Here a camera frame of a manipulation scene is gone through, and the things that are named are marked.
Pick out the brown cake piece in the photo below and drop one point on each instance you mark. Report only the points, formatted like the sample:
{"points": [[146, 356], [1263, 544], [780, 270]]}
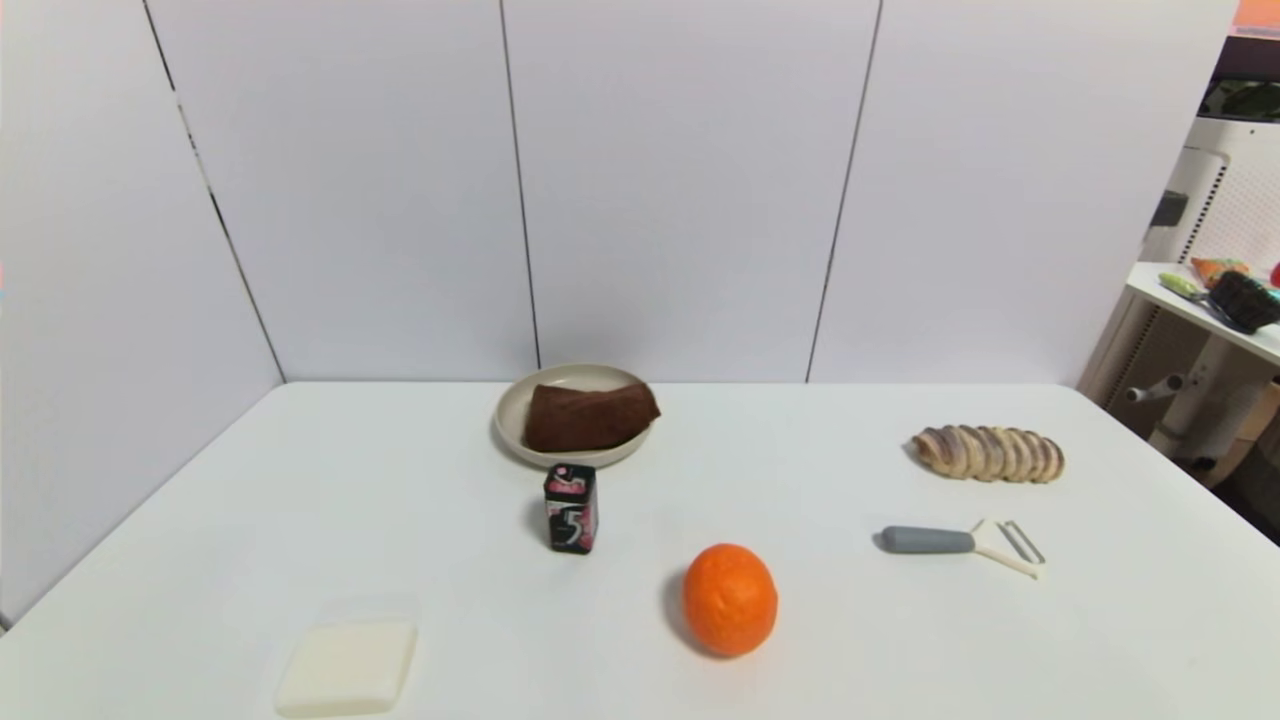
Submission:
{"points": [[590, 417]]}

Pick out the beige round plate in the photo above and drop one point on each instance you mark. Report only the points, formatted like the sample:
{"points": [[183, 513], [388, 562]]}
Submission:
{"points": [[515, 415]]}

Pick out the black pink gum box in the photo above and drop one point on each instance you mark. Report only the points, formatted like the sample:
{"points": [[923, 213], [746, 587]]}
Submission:
{"points": [[570, 510]]}

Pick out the orange fruit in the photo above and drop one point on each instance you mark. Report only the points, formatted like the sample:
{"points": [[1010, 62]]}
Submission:
{"points": [[730, 600]]}

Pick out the striped bread loaf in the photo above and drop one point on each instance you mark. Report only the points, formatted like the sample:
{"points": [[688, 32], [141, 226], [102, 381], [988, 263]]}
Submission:
{"points": [[988, 455]]}

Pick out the white soap block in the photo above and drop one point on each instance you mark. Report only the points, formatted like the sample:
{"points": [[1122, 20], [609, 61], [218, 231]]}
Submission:
{"points": [[347, 668]]}

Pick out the white side desk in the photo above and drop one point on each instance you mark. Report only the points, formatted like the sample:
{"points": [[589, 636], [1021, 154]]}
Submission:
{"points": [[1212, 392]]}

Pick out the orange toy item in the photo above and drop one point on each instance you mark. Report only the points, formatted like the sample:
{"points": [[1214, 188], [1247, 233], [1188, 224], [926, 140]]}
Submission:
{"points": [[1213, 268]]}

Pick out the black bristle brush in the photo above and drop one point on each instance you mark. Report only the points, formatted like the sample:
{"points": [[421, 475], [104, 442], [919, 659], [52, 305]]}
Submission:
{"points": [[1245, 300]]}

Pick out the white pegboard rack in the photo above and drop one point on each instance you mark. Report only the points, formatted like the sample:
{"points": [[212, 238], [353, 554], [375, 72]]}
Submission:
{"points": [[1240, 195]]}

